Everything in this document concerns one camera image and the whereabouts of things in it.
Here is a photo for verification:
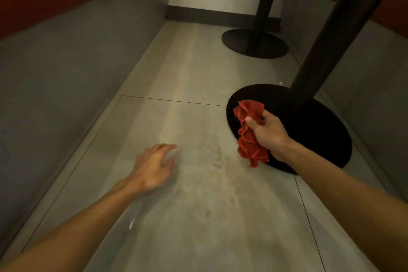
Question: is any person's left hand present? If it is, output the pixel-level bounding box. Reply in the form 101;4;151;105
122;143;178;193

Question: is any person's right hand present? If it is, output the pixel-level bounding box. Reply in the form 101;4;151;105
244;110;295;162

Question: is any red cloth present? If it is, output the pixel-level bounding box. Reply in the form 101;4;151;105
233;99;271;169

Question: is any person's right forearm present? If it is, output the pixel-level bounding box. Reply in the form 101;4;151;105
277;141;408;272

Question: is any person's left forearm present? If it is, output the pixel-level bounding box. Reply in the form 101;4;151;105
0;179;144;272

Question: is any beige tiled floor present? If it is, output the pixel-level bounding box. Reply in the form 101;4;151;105
0;20;402;272

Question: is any black round table base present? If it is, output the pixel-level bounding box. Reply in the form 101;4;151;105
221;0;290;60
226;0;407;175

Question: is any grey bench base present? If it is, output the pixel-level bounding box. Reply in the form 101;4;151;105
0;0;174;256
280;0;408;202

